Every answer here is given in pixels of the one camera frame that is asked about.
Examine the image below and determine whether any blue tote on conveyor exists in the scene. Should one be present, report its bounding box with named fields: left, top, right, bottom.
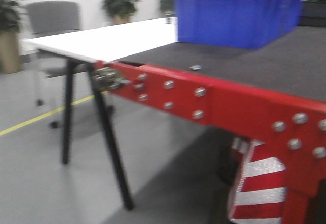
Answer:
left=174, top=0, right=302, bottom=49

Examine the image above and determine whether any black conveyor belt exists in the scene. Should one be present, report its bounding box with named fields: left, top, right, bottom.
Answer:
left=119, top=26, right=325, bottom=102

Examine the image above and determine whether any small metal object on belt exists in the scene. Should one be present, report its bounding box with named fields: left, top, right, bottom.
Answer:
left=189, top=65, right=202, bottom=71

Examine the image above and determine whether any white table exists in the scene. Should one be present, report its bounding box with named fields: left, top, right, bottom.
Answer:
left=22, top=17, right=177, bottom=210

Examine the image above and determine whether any potted plant centre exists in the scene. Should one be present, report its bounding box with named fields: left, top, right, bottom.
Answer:
left=102, top=0, right=139, bottom=25

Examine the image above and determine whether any red white striped cloth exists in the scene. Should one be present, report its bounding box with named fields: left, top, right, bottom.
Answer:
left=227, top=138, right=287, bottom=223

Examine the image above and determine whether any grey office chair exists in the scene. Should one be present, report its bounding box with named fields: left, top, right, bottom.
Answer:
left=26, top=1, right=82, bottom=129

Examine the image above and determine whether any potted plant left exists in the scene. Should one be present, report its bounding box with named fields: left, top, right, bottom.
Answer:
left=1, top=0, right=25, bottom=74

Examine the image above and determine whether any red conveyor frame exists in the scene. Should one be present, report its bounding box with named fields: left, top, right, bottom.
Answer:
left=93, top=61, right=325, bottom=223

